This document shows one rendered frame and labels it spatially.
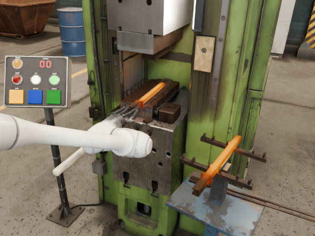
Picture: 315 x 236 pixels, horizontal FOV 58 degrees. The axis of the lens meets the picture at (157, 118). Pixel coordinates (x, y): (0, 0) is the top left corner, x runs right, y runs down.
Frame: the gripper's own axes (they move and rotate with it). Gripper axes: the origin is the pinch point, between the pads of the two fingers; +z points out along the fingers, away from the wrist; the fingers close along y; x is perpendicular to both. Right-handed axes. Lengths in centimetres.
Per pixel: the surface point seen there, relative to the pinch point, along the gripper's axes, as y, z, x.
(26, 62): -62, -9, 17
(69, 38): -324, 333, -62
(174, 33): 7.6, 33.4, 32.3
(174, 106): 16.9, 13.2, -1.6
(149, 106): 5.8, 5.1, -0.8
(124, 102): -9.4, 5.4, -1.6
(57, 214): -62, -7, -99
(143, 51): 2.5, 5.1, 28.5
